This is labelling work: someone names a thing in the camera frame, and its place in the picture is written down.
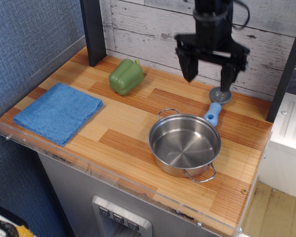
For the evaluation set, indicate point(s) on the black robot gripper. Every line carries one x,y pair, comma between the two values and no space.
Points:
212,42

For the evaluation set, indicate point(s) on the blue handled grey spoon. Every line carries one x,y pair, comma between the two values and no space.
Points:
218,99

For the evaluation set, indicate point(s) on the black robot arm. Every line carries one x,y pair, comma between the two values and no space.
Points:
213,7

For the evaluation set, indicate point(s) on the silver metal pot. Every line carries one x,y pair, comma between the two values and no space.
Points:
184,145

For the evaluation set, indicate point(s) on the green toy bell pepper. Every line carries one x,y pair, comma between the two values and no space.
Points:
127,75

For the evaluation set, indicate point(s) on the white toy sink unit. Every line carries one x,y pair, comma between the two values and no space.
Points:
277,168

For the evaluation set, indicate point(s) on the blue folded cloth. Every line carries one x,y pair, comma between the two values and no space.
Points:
59,113

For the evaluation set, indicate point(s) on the silver toy fridge dispenser panel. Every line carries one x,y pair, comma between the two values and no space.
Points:
116,221

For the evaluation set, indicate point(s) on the clear acrylic table guard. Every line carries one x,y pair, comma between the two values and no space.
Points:
113,146

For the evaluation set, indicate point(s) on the yellow object at corner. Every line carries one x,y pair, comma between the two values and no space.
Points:
24,232

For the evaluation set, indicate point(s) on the dark right vertical post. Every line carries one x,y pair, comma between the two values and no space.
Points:
283,84

